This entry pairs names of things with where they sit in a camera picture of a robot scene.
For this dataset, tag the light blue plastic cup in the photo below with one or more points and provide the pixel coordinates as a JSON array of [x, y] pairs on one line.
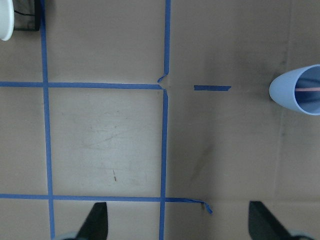
[[282, 90]]

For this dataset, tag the black wire dish rack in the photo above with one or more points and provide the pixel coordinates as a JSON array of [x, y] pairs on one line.
[[27, 15]]

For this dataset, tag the white mug front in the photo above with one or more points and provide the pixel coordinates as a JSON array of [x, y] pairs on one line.
[[7, 19]]

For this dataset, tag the pink chopstick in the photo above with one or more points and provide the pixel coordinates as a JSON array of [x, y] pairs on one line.
[[309, 89]]

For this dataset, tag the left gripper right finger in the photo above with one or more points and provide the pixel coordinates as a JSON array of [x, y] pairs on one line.
[[263, 225]]

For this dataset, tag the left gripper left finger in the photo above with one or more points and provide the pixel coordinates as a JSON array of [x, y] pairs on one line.
[[95, 226]]

